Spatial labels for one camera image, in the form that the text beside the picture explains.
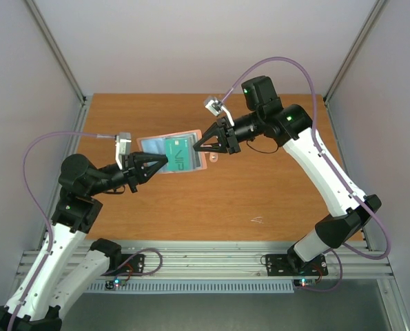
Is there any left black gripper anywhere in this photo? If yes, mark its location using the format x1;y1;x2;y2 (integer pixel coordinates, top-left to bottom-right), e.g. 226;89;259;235
87;151;167;196

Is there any teal VIP card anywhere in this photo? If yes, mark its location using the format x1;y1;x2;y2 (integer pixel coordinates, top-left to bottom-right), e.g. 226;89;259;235
165;138;194;172

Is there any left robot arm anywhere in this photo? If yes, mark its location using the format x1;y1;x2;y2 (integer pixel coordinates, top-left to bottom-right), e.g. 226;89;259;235
0;152;168;330

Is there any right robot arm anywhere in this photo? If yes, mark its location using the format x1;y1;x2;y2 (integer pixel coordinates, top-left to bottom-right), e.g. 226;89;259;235
194;76;382;274

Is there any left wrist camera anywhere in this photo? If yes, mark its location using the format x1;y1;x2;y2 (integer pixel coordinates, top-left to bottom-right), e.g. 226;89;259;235
115;132;132;170

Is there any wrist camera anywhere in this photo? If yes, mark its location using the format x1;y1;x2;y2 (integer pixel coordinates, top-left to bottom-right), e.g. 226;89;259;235
203;96;234;127
115;132;132;170

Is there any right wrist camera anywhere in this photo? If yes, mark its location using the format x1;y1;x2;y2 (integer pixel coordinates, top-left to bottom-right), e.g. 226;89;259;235
203;96;234;127

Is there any left aluminium corner post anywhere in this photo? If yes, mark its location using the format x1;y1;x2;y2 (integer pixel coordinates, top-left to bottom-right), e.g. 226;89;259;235
23;0;88;104

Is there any aluminium corner post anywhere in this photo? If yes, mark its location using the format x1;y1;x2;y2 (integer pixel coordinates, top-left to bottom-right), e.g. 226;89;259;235
23;0;88;104
323;0;390;104

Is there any aluminium rail frame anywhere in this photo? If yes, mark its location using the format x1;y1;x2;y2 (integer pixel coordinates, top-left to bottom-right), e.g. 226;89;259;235
17;94;395;280

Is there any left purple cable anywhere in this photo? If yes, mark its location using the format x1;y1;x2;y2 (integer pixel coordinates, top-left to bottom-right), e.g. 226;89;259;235
4;130;118;331

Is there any purple cable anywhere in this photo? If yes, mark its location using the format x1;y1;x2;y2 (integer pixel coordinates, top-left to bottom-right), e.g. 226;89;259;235
220;57;392;293
4;130;118;331

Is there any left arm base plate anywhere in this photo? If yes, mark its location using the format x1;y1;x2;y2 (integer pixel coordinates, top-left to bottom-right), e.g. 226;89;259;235
103;254;145;277

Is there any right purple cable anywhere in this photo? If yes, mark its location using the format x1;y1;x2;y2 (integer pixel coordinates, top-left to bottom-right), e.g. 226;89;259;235
220;57;392;293

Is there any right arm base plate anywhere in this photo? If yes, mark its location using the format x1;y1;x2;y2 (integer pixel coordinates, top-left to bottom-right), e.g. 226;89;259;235
260;254;329;277

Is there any grey slotted cable duct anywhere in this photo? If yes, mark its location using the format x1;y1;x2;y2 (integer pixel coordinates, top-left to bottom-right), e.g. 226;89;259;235
86;279;294;295

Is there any right aluminium corner post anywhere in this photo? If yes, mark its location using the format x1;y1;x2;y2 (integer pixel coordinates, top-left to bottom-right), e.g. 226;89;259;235
323;0;390;104

